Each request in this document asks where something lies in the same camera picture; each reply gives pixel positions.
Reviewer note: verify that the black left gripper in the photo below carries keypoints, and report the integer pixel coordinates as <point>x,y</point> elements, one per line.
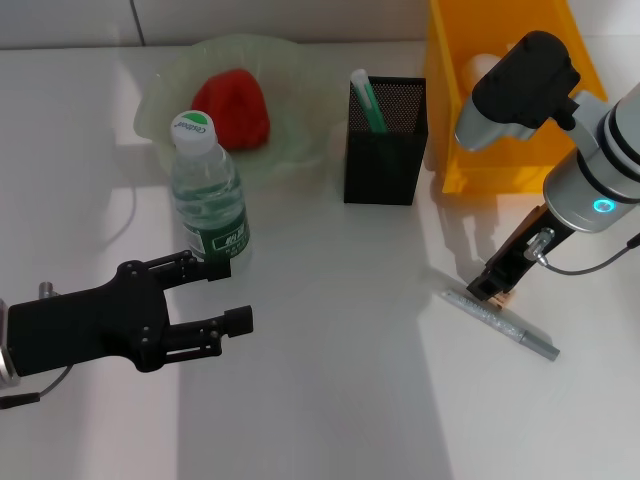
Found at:
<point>85,330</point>

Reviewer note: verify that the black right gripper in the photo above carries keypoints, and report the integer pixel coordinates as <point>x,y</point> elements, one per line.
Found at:
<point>525,250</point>

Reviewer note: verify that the white eraser tan sleeve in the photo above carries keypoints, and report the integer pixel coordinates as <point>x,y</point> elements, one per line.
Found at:
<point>502,300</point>

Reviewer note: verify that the clear water bottle green label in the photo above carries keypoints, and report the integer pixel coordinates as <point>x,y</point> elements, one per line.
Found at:
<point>210,200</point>

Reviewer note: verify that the orange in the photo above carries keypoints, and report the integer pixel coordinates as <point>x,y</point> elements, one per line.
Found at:
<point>235,107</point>

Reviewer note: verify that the mint green pen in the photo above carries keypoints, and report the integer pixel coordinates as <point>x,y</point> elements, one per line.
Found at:
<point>370,105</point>

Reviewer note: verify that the white paper ball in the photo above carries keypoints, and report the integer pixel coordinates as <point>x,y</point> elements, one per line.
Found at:
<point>475,67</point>

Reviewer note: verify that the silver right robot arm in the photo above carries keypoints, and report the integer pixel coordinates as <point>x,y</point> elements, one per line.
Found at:
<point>575,140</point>

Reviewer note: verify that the silver glitter pen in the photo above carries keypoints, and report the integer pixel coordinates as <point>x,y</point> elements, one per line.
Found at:
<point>500,322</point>

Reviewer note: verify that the black mesh pen holder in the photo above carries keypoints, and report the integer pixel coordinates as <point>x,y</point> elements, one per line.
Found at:
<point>380,165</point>

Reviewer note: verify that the green glass fruit plate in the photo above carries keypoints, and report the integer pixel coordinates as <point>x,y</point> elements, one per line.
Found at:
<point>300,100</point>

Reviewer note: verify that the yellow plastic bin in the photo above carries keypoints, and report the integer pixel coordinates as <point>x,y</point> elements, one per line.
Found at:
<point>450,50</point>

